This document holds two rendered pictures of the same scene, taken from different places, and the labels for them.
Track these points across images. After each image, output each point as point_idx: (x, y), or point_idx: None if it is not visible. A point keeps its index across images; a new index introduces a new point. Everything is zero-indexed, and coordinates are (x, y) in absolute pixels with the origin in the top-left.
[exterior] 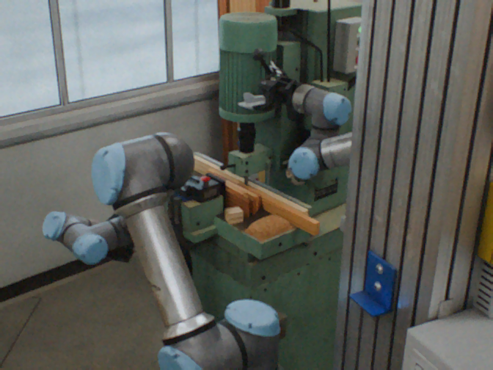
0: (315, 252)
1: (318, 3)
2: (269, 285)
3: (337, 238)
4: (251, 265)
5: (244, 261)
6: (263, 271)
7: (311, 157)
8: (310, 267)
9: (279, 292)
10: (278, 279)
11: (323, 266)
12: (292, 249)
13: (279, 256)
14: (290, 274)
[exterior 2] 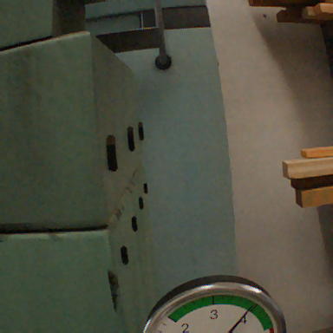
0: (133, 133)
1: None
2: (120, 233)
3: (132, 115)
4: (82, 31)
5: (28, 39)
6: (103, 104)
7: None
8: (134, 214)
9: (135, 301)
10: (122, 214)
11: (141, 236)
12: (114, 58)
13: (108, 57)
14: (127, 210)
